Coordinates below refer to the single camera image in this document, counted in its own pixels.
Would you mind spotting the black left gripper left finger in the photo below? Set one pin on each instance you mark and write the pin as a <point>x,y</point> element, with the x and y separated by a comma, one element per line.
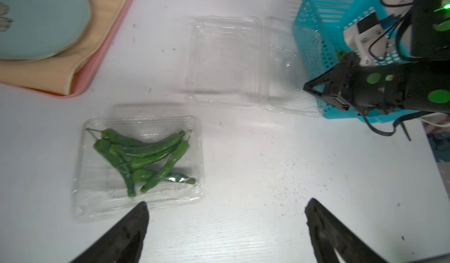
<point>123,243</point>

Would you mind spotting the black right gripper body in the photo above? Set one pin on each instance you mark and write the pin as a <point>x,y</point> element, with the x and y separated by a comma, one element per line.
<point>365,89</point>

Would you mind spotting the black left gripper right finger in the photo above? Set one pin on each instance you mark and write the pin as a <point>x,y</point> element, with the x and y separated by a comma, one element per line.
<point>330,238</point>

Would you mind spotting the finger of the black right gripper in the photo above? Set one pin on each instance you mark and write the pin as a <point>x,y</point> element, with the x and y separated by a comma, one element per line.
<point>329,80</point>
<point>330,100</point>

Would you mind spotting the clear clamshell container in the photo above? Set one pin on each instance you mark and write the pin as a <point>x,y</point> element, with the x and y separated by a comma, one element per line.
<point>242,62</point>
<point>99,190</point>

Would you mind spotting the green pepper bunch container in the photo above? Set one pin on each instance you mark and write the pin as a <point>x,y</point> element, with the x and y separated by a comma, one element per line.
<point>143,163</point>

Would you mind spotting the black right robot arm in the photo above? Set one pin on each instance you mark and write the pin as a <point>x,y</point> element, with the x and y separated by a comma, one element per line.
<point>421,82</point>

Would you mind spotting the teal plastic basket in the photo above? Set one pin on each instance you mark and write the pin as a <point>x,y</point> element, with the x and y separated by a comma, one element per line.
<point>326,30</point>

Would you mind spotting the pale green round plate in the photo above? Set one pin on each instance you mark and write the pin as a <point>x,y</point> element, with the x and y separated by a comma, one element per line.
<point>39,29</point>

